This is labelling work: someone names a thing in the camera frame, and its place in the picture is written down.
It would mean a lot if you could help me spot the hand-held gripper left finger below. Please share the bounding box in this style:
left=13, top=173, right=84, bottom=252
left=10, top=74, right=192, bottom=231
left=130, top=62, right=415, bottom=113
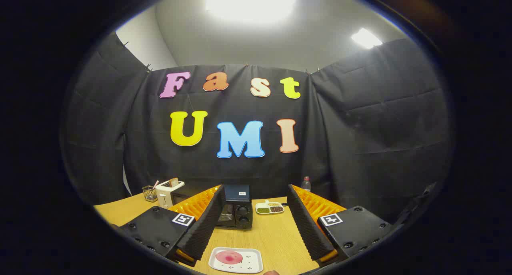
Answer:
left=120, top=184, right=226, bottom=267

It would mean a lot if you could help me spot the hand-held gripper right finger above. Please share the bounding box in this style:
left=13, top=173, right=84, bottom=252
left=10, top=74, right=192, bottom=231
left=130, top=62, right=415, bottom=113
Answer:
left=286, top=184, right=394, bottom=267

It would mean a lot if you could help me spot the black toaster oven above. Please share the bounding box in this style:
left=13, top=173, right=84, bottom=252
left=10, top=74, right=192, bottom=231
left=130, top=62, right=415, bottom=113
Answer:
left=173, top=184, right=254, bottom=230

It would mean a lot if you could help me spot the pink round ham slice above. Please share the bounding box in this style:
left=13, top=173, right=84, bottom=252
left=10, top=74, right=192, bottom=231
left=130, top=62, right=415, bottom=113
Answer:
left=215, top=251, right=244, bottom=265

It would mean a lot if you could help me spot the white rectangular food tray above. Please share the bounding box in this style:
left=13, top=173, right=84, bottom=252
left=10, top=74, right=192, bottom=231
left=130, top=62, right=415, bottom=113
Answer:
left=208, top=247, right=264, bottom=274

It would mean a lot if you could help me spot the white bread toaster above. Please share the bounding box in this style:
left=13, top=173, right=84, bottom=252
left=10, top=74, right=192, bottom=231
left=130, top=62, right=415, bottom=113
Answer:
left=155, top=181, right=185, bottom=209

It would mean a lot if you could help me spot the white divided bean dish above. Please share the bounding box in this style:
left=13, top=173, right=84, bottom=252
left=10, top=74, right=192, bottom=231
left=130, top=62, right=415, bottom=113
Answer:
left=255, top=200, right=285, bottom=215

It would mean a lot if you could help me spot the small ceiling light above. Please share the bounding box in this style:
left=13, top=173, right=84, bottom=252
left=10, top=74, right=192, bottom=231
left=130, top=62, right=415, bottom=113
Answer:
left=351, top=28, right=383, bottom=49

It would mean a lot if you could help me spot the large ceiling light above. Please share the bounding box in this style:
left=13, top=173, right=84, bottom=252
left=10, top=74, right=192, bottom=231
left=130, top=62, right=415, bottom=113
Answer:
left=205, top=0, right=297, bottom=26

